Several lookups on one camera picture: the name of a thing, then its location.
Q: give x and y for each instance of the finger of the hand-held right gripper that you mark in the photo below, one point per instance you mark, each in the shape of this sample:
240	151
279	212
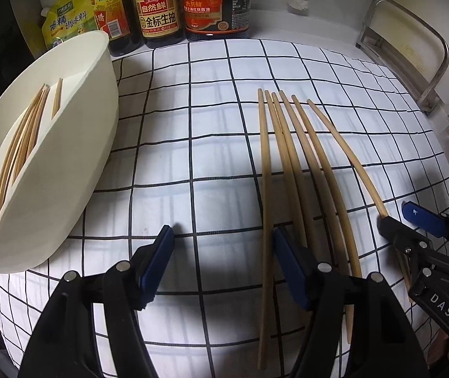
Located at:
397	232
423	216

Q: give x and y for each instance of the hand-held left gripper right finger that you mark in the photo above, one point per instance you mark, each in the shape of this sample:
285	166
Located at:
291	271

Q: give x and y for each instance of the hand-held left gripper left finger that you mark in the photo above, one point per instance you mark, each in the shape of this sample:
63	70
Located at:
155	267

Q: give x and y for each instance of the single curved wooden chopstick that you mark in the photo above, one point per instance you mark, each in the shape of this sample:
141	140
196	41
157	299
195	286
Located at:
378	201

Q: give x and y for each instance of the pile of wooden chopsticks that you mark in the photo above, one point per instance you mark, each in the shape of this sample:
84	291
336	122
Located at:
266	204

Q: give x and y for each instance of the round white tray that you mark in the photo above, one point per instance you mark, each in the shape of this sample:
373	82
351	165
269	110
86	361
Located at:
75	157

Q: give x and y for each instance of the bundle of wooden chopsticks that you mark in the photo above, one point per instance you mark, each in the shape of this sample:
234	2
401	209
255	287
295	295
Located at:
23	141

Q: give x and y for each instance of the person's right hand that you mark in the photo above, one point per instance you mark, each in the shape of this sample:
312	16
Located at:
441	346

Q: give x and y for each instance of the metal cutting board rack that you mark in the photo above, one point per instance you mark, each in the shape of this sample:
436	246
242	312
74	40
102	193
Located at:
429	96

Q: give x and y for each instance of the white black-checked cloth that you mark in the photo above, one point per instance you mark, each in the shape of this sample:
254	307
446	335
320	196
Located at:
208	145

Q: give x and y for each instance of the white cutting board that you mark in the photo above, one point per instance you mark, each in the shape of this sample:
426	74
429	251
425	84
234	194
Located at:
405	43

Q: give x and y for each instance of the slim soy sauce bottle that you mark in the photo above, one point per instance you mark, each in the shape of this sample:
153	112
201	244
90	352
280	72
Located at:
159	15

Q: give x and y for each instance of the vinegar bottle with yellow cap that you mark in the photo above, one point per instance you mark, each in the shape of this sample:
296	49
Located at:
110	12

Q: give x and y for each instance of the yellow seasoning pouch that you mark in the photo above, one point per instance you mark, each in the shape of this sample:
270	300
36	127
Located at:
71	19

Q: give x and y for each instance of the large red-capped soy sauce bottle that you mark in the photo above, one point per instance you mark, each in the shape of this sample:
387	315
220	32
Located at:
212	12

